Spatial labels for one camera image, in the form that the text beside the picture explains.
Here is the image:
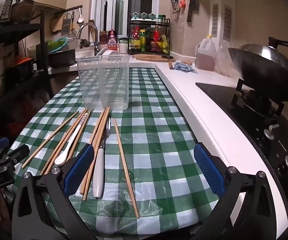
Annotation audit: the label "red capped sauce bottle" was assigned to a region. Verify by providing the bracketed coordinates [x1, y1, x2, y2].
[131, 29, 138, 52]

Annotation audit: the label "clear plastic bottle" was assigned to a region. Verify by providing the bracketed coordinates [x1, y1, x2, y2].
[216, 40, 237, 77]

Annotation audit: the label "round wooden cutting board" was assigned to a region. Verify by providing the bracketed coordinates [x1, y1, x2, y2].
[133, 53, 176, 62]

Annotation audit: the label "steel faucet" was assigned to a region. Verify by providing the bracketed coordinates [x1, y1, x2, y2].
[76, 22, 101, 52]

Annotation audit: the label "black wok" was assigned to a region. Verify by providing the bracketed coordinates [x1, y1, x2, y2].
[227, 47, 288, 103]

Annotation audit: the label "window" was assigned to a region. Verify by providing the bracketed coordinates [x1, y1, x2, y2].
[91, 0, 160, 40]

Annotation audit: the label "wooden spatulas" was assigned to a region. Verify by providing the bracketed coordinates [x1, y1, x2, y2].
[89, 19, 97, 43]

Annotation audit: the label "white jar dark lid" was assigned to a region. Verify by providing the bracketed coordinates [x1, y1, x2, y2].
[118, 37, 129, 54]

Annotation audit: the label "hanging wooden board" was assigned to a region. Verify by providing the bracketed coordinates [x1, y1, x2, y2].
[50, 17, 63, 33]

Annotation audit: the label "pink dish soap bottle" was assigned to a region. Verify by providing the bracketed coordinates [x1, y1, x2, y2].
[108, 29, 118, 50]

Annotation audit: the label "green plastic colander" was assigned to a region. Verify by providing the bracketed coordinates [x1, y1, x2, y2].
[46, 37, 68, 53]

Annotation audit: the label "black cooking pot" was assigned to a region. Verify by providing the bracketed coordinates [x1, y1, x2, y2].
[48, 49, 76, 68]

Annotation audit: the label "red oil bottle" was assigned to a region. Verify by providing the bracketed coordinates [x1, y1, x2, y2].
[152, 29, 162, 52]

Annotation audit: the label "white spoon striped handle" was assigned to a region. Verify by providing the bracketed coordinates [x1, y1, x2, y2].
[54, 112, 88, 166]

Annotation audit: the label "brown bowl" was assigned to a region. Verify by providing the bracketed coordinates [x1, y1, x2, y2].
[10, 0, 36, 23]

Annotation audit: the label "white plate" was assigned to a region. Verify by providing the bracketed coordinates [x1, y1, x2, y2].
[96, 47, 124, 57]

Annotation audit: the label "metal grater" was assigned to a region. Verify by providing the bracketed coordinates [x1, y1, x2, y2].
[61, 12, 72, 37]

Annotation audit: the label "black gas stove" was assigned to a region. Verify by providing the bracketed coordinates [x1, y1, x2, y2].
[196, 80, 288, 188]

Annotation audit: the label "black shelf rack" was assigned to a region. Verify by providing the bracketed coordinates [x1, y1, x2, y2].
[0, 4, 83, 140]

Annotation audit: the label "clear plastic utensil holder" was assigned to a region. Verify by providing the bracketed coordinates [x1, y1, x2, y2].
[75, 55, 130, 111]

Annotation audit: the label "steel wok lid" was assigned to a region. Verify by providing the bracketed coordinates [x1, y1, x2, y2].
[236, 37, 288, 73]

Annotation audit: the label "plastic oil jug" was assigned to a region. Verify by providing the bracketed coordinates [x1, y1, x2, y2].
[195, 35, 224, 71]

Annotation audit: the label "hanging metal tools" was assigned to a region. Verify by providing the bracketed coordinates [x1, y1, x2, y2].
[171, 0, 182, 13]

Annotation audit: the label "blue cloth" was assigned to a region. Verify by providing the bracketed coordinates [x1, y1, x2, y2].
[172, 61, 198, 74]

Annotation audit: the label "yellow green packet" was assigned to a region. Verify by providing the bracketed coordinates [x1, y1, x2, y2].
[161, 35, 170, 53]

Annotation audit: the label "wooden chopstick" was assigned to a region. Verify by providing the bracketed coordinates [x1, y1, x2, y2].
[68, 109, 92, 161]
[22, 110, 79, 169]
[45, 120, 74, 175]
[83, 107, 110, 201]
[89, 110, 104, 147]
[113, 117, 140, 218]
[80, 109, 107, 195]
[41, 108, 88, 175]

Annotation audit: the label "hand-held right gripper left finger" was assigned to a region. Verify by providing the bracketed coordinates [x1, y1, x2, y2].
[11, 144, 97, 240]

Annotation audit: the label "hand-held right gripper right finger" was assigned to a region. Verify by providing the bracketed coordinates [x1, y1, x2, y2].
[190, 142, 283, 240]

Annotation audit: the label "black hanging tool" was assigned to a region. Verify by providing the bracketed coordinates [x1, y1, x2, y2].
[187, 0, 197, 23]

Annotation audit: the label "wall vent grille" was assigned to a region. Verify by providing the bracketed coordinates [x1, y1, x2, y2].
[222, 4, 233, 40]
[212, 4, 219, 37]

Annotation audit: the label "black spice rack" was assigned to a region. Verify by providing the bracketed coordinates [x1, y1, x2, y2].
[129, 17, 171, 55]

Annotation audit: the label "yellow labelled bottle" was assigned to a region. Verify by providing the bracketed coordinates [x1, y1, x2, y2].
[139, 29, 147, 52]

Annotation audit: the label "green checkered tablecloth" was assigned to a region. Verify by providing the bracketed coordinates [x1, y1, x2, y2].
[8, 67, 241, 238]

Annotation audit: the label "row of spice jars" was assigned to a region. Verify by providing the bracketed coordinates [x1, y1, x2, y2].
[131, 12, 167, 22]

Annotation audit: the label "fork with white handle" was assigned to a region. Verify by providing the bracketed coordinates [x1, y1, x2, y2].
[93, 118, 111, 198]

